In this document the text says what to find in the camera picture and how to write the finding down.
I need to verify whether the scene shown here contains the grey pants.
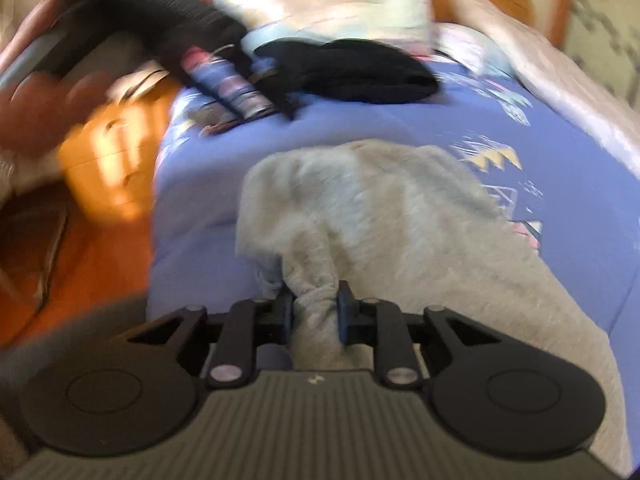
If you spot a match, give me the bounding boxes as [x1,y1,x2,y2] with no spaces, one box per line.
[236,140,631,474]

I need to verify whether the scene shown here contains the person's left hand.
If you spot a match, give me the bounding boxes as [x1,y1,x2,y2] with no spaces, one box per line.
[0,73,115,158]

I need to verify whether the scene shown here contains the blue patterned bed sheet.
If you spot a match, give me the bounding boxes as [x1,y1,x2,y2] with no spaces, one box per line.
[148,61,639,339]

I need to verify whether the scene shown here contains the black folded garment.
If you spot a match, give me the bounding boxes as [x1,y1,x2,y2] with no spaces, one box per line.
[255,39,439,104]

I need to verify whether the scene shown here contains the pastel floral pillow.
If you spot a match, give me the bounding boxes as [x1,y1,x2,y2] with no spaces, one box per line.
[213,0,433,53]

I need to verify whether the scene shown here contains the white satin quilt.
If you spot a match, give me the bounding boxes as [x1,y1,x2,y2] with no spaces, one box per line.
[451,0,640,174]

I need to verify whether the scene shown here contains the wooden wardrobe with glass doors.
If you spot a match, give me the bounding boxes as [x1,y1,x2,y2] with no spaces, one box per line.
[564,0,640,110]

